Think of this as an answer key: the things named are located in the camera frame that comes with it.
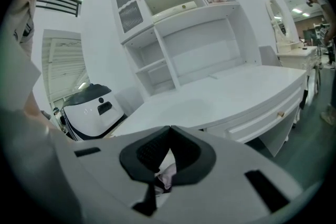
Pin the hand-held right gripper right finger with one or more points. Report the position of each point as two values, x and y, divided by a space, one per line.
236 186

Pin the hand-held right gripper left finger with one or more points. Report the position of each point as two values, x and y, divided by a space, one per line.
99 186

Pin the person's left forearm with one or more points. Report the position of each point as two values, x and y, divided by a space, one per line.
35 111

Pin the shallow white drawer with knob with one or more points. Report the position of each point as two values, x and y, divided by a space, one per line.
262 123

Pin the white desk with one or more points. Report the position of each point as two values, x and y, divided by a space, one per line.
236 91

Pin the black and white machine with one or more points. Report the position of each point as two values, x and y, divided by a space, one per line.
89 115

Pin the white slatted panel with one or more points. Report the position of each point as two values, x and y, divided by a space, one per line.
65 65

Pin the cream dresser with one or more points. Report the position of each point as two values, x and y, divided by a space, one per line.
299 59

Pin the person's cream shirt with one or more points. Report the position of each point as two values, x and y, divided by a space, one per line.
18 60

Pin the oval cream mirror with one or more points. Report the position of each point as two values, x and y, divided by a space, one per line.
277 18

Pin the ceiling light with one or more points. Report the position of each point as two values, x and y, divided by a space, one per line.
296 10

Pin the long cream box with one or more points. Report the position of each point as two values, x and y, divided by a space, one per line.
173 11

